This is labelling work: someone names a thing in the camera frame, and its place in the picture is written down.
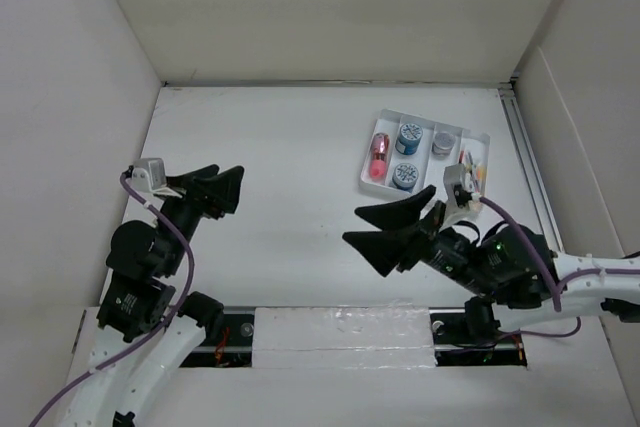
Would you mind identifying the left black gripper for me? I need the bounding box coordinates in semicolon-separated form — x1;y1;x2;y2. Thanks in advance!
155;162;244;273

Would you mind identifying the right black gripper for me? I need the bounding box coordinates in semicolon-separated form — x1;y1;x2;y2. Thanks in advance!
339;184;495;297

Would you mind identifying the blue patterned tape roll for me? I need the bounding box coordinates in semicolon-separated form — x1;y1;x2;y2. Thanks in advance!
392;163;420;192
395;123;424;156

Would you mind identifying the pink glue bottle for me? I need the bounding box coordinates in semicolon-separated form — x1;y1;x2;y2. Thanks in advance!
369;133;390;181

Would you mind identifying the clear jar of beads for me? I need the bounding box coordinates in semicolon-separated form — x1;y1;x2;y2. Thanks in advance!
431;131;457;157

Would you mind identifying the orange pen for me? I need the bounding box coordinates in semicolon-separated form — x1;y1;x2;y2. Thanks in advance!
475;164;487;194

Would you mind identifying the blue clear pen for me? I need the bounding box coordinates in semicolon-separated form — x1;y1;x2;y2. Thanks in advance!
467;150;478;171

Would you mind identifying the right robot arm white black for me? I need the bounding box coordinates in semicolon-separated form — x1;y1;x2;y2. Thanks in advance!
342;183;639;341

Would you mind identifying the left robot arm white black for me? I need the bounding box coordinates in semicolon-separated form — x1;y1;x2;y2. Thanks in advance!
59;158;245;426

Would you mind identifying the white compartment tray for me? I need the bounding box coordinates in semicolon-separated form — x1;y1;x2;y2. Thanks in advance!
358;109;491;203

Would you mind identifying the white foam block front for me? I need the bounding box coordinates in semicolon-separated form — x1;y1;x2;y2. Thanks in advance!
252;306;436;370

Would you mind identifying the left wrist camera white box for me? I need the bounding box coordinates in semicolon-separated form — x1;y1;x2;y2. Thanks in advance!
130;158;167;193

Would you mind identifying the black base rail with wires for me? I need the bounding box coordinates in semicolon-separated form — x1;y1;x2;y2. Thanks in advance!
183;305;528;368

